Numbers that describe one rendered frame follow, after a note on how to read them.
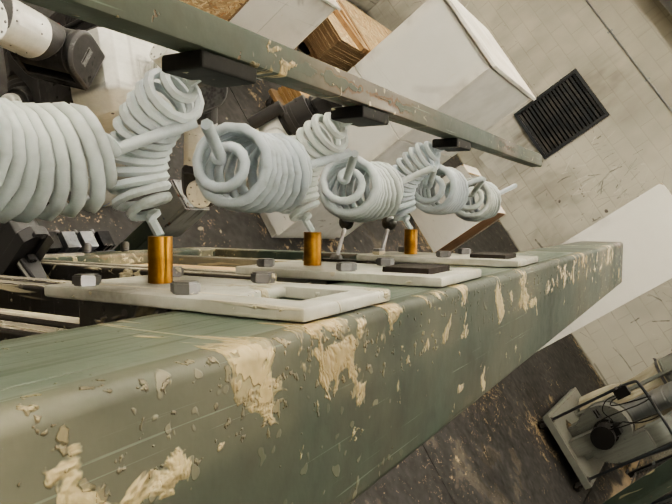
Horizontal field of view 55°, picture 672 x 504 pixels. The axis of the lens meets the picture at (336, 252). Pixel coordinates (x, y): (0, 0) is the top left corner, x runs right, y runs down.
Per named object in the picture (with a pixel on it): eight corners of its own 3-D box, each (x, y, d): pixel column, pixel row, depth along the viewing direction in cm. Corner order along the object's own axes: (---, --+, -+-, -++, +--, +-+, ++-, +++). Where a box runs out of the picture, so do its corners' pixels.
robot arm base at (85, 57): (-2, 64, 131) (11, 9, 130) (37, 81, 143) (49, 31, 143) (63, 79, 128) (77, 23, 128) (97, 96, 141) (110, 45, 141)
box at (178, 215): (163, 209, 225) (195, 179, 217) (177, 238, 222) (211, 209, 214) (137, 209, 215) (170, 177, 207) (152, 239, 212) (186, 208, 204)
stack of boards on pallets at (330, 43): (370, 54, 910) (395, 32, 891) (406, 111, 883) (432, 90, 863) (266, -5, 699) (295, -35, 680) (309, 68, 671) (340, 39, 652)
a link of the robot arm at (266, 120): (310, 141, 167) (273, 162, 170) (303, 119, 175) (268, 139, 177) (288, 110, 160) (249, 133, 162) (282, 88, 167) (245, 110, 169)
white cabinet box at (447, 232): (422, 207, 699) (476, 168, 668) (449, 252, 684) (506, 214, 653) (405, 205, 660) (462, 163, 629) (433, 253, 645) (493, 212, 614)
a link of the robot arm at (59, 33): (4, 4, 126) (47, 28, 139) (-6, 50, 126) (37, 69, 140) (56, 16, 124) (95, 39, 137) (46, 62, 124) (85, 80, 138)
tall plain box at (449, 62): (305, 180, 511) (487, 29, 435) (340, 244, 495) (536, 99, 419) (231, 168, 433) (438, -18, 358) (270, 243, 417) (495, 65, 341)
